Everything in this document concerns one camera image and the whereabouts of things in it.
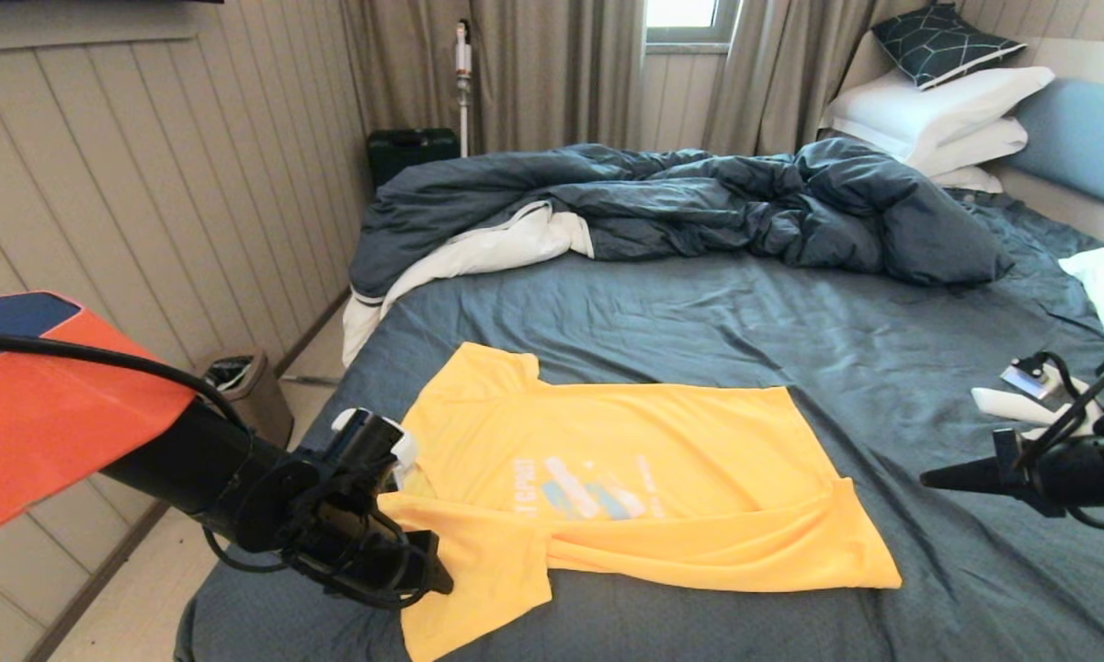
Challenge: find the yellow printed t-shirt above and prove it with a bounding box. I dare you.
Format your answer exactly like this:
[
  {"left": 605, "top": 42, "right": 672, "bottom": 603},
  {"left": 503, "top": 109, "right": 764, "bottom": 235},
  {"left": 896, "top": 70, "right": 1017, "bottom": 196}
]
[{"left": 379, "top": 342, "right": 904, "bottom": 662}]

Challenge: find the white flat long bar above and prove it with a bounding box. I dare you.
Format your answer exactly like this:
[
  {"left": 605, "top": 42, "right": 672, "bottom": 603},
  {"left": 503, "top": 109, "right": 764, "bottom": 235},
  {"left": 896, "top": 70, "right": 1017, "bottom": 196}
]
[{"left": 971, "top": 368, "right": 1104, "bottom": 440}]

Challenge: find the brown trash bin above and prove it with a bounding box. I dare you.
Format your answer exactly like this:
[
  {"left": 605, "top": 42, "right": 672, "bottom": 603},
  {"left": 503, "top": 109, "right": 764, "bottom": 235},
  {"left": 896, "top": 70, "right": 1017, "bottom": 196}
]
[{"left": 198, "top": 348, "right": 293, "bottom": 450}]

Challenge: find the bin liner with trash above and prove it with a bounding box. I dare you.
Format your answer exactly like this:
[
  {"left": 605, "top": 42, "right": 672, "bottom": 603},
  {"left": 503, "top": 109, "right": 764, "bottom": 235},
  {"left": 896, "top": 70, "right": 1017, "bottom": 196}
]
[{"left": 207, "top": 357, "right": 254, "bottom": 389}]

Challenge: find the grey-blue bed sheet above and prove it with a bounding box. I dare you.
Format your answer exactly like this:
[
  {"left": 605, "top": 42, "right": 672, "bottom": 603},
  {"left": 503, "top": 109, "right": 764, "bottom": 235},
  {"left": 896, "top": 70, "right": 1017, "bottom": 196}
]
[{"left": 175, "top": 188, "right": 1104, "bottom": 662}]

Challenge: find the blue headboard cushion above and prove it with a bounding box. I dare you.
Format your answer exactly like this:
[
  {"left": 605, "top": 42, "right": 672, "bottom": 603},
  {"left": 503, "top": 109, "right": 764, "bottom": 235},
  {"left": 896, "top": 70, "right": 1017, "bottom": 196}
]
[{"left": 1007, "top": 77, "right": 1104, "bottom": 217}]

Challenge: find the large white pillow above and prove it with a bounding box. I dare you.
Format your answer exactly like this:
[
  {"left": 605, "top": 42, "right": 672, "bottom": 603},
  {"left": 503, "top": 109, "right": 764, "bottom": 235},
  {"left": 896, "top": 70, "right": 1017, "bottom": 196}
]
[{"left": 823, "top": 64, "right": 1055, "bottom": 148}]

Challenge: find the dark blue crumpled duvet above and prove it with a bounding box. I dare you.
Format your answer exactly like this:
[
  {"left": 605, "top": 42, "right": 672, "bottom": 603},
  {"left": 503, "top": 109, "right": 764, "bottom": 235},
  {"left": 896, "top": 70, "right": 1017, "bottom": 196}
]
[{"left": 348, "top": 138, "right": 1014, "bottom": 300}]

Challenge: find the dark green hard case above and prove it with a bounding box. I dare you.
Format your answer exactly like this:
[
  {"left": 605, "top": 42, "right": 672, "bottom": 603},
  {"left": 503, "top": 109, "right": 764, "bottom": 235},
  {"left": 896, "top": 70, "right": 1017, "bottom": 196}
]
[{"left": 366, "top": 128, "right": 461, "bottom": 189}]

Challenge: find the dark patterned cushion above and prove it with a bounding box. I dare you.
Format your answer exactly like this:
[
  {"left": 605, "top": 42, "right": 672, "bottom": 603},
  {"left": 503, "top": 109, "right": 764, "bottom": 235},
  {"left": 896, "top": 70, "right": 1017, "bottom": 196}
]
[{"left": 870, "top": 3, "right": 1026, "bottom": 90}]

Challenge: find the beige curtain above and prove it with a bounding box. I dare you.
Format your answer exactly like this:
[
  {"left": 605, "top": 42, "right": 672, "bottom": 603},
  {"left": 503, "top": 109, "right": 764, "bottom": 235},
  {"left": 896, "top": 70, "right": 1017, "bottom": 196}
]
[
  {"left": 701, "top": 0, "right": 934, "bottom": 155},
  {"left": 338, "top": 0, "right": 644, "bottom": 155}
]

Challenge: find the white stick vacuum cleaner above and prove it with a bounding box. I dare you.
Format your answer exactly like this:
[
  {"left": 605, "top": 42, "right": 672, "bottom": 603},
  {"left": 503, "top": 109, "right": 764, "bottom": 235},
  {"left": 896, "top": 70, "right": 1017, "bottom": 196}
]
[{"left": 453, "top": 20, "right": 474, "bottom": 157}]

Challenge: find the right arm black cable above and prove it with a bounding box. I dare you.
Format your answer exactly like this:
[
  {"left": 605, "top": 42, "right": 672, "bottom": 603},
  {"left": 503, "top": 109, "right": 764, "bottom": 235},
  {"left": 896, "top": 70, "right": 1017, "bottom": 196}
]
[{"left": 1016, "top": 349, "right": 1104, "bottom": 534}]

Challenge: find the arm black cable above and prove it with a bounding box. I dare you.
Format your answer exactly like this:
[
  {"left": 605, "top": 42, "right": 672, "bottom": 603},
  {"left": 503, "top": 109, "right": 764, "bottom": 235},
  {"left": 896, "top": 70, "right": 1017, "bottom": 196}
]
[
  {"left": 0, "top": 331, "right": 249, "bottom": 433},
  {"left": 1016, "top": 349, "right": 1104, "bottom": 534}
]

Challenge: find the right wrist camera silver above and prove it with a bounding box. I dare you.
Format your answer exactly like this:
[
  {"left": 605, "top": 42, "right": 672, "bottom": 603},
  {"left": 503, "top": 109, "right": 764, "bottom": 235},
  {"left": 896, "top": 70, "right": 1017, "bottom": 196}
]
[{"left": 1000, "top": 363, "right": 1058, "bottom": 401}]

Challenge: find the beige headboard frame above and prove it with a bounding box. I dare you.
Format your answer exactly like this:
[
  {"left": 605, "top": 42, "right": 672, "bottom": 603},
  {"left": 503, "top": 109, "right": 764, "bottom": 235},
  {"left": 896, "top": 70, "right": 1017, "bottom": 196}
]
[{"left": 818, "top": 32, "right": 1104, "bottom": 247}]

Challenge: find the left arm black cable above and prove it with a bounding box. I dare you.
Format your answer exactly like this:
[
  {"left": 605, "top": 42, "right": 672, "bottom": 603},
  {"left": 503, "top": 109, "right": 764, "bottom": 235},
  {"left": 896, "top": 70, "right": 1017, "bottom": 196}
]
[{"left": 0, "top": 331, "right": 249, "bottom": 433}]

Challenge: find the window with grey frame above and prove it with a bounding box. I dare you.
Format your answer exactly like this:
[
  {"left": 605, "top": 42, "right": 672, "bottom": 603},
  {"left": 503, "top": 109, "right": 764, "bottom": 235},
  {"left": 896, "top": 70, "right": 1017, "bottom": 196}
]
[{"left": 643, "top": 0, "right": 741, "bottom": 51}]

